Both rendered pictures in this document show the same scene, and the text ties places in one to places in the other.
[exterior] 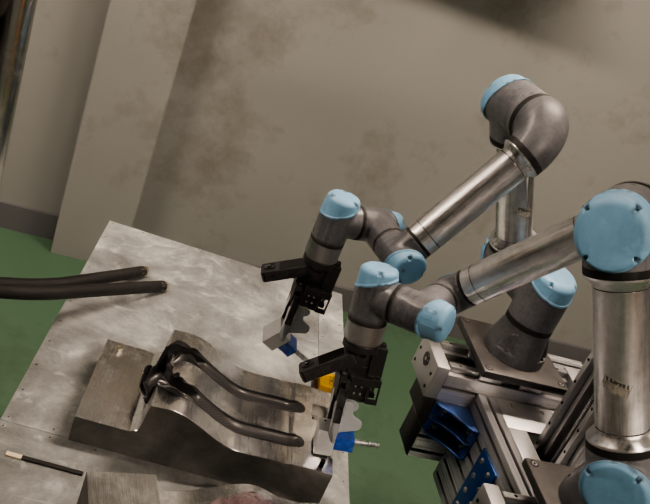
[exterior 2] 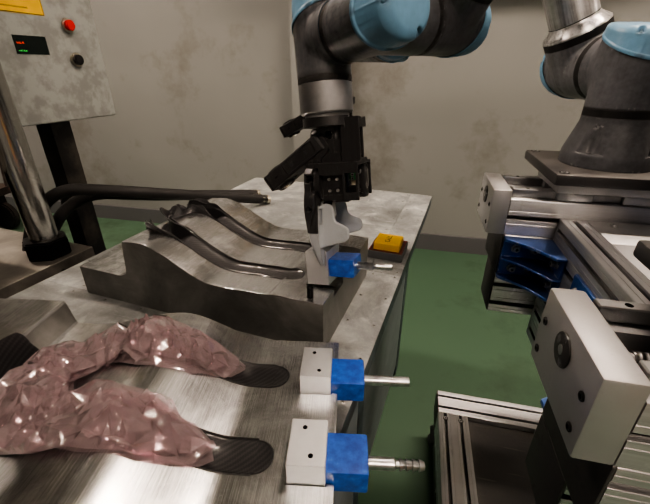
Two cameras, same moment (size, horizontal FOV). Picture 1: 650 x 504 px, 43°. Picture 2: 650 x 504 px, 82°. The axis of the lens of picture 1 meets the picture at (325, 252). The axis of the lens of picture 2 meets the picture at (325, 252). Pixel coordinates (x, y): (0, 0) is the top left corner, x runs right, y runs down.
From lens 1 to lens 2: 1.22 m
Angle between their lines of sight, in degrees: 27
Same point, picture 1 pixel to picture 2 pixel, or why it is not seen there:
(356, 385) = (325, 175)
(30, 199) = not seen: hidden behind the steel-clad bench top
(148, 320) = not seen: hidden behind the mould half
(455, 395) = (528, 226)
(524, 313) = (606, 91)
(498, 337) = (575, 141)
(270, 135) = (408, 143)
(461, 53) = (537, 40)
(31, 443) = (50, 295)
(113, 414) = (119, 264)
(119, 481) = (8, 307)
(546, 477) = not seen: outside the picture
